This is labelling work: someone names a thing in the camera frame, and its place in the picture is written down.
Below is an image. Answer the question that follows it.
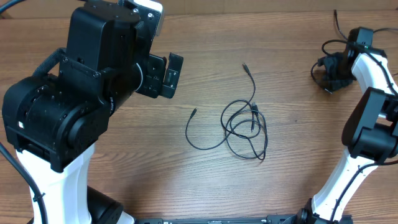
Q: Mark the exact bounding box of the black cable with white plug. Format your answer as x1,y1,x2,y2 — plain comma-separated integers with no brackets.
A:
333,9,398,41

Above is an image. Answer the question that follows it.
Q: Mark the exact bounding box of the thin black cable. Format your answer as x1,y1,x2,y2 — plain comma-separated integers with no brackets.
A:
185,62,257,151

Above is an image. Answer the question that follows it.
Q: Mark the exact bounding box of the black usb cable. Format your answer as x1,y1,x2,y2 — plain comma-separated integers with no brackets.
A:
220,99,269,162

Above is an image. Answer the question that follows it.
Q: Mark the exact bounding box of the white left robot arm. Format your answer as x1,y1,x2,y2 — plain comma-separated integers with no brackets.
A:
1,0,183,223

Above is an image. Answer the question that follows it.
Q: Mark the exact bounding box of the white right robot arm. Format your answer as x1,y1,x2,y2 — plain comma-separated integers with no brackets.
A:
288,27,397,223

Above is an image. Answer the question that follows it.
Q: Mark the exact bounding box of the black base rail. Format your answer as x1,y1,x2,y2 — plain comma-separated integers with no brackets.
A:
133,213,354,224

